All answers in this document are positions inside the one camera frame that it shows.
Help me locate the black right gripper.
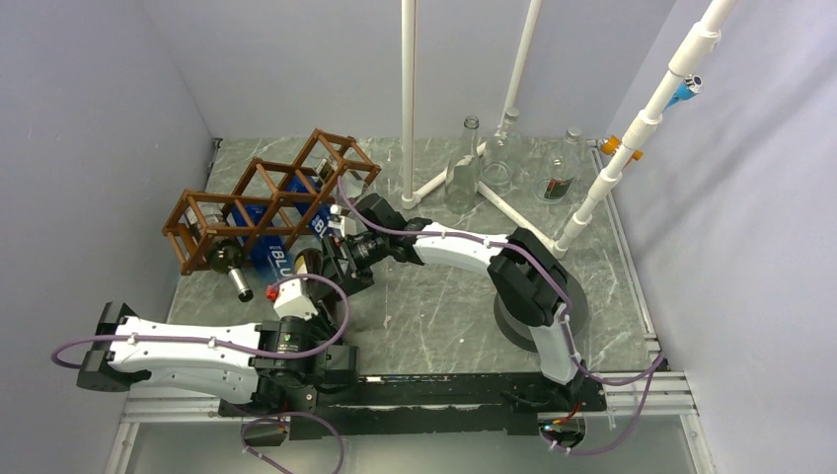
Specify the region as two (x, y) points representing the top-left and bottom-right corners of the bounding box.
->
(314, 232), (389, 302)

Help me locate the tall clear bottle black label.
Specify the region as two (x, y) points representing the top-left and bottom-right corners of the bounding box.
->
(444, 116), (480, 214)

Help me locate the clear bottle red black label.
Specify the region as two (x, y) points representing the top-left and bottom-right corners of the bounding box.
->
(482, 107), (522, 188)

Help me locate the dark wine bottle gold cap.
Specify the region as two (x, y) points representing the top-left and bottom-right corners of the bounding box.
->
(294, 247), (324, 276)

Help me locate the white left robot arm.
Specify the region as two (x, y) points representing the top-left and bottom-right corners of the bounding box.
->
(76, 286), (358, 415)

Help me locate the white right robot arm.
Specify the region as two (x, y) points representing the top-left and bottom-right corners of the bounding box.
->
(320, 194), (586, 410)

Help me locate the clear bottle black cap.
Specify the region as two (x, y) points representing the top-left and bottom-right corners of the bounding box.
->
(315, 157), (368, 200)

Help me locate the blue label clear bottle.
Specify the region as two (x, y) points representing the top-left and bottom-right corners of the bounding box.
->
(287, 171), (347, 240)

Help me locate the brown wooden wine rack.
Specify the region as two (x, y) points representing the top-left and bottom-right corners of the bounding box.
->
(162, 128), (381, 276)

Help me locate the dark bottle silver cap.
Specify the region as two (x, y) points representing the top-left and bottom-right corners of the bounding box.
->
(206, 238), (254, 302)

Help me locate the black round perforated speaker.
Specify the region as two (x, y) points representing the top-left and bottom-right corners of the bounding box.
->
(494, 267), (589, 353)

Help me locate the orange clip on pipe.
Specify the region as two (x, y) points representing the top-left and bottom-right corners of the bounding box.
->
(598, 135), (644, 164)

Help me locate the blue clip on pipe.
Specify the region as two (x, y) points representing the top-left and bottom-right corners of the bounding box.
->
(664, 75), (703, 111)

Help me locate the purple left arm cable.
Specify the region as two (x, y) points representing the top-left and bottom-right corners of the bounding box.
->
(50, 273), (351, 371)

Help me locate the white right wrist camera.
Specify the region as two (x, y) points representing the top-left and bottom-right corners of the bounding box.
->
(328, 204), (358, 245)

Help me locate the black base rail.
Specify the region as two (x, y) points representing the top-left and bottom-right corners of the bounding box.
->
(218, 371), (607, 440)

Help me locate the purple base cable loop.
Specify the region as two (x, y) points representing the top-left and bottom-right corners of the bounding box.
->
(239, 412), (345, 474)

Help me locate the clear bottle by right wall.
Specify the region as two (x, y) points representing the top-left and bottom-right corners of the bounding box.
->
(533, 126), (585, 203)

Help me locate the white PVC pipe frame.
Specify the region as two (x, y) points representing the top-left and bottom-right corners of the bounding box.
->
(399, 0), (740, 260)

